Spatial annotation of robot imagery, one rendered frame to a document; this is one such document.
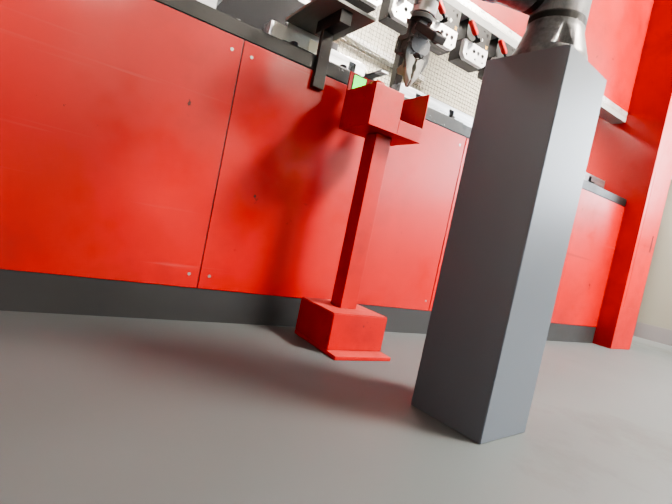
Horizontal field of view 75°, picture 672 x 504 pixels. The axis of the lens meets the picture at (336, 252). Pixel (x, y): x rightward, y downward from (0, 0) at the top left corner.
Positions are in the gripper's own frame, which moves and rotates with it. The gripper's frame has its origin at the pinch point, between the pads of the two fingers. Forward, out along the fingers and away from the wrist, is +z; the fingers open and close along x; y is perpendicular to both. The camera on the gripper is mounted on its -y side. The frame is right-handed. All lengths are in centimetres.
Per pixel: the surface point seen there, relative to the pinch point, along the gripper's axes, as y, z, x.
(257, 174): 15, 39, 35
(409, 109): 2.2, 6.8, -4.5
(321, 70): 16.9, 2.4, 21.7
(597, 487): -82, 77, -2
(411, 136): -6.7, 16.3, -1.0
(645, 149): 22, -31, -193
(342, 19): 9.1, -11.1, 22.7
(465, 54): 34, -32, -50
